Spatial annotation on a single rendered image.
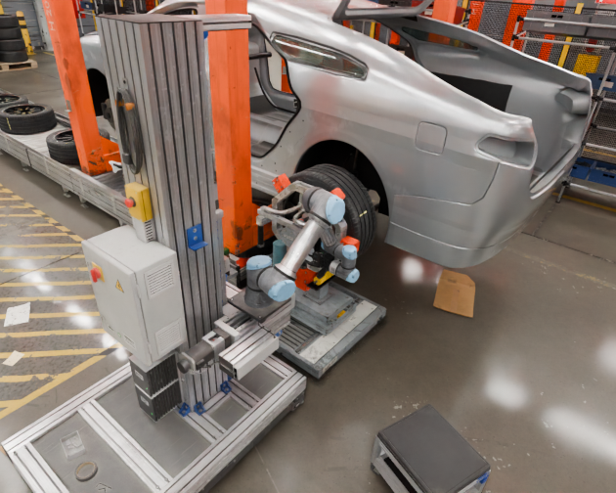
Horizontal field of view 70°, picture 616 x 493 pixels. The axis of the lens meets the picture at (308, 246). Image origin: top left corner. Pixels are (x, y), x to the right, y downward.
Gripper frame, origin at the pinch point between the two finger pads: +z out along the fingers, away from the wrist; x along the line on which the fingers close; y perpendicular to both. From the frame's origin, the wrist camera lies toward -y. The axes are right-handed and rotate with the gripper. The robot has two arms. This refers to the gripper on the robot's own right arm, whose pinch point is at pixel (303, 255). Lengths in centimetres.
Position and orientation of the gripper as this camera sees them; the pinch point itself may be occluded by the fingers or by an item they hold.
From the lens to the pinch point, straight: 248.3
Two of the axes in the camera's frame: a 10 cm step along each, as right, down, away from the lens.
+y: 0.5, -8.5, -5.2
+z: -7.7, -3.6, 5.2
